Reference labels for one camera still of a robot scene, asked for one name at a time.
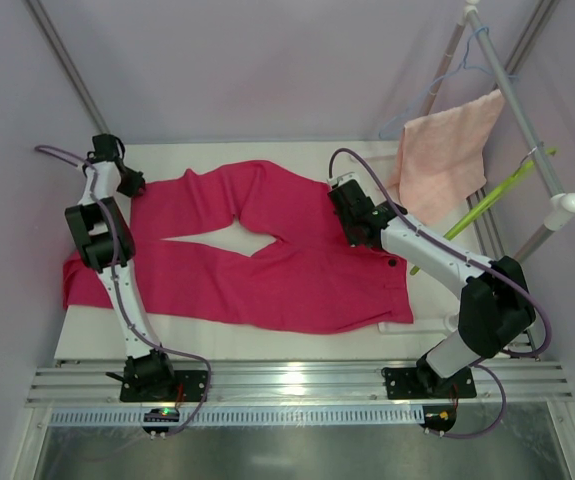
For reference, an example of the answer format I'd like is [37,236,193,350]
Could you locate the pink trousers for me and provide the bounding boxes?
[61,159,415,335]

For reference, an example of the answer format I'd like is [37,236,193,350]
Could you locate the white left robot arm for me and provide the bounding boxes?
[65,133,177,402]

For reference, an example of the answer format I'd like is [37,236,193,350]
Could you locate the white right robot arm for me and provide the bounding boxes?
[328,173,536,397]

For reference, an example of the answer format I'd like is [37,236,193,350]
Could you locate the green plastic hanger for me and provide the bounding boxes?
[408,145,558,277]

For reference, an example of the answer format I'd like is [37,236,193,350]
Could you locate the light pink towel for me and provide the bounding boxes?
[387,89,505,225]

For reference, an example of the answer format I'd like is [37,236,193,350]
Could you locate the right electronics board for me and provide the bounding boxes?
[420,404,457,436]

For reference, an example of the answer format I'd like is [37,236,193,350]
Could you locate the electronics board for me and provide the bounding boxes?
[142,407,180,439]
[420,404,457,436]

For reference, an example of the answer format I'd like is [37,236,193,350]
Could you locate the left electronics board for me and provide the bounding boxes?
[142,407,180,439]

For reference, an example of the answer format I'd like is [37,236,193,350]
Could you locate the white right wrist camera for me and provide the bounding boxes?
[327,172,360,190]

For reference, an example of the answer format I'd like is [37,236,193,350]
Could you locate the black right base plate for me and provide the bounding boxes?
[381,367,477,400]

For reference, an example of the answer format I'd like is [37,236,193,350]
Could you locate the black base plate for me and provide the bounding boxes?
[381,367,477,400]
[106,355,207,403]

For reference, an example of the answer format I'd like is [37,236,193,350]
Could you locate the blue wire hanger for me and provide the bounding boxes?
[377,25,494,140]

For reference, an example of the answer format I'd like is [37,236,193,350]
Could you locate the slotted cable duct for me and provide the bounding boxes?
[48,404,423,427]

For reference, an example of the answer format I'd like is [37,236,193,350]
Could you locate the white clothes rack frame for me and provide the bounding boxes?
[349,0,575,335]

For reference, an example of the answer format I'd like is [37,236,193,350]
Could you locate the aluminium front rail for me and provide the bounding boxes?
[25,359,573,407]

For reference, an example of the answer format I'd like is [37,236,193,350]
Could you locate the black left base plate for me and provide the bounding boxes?
[106,355,207,403]

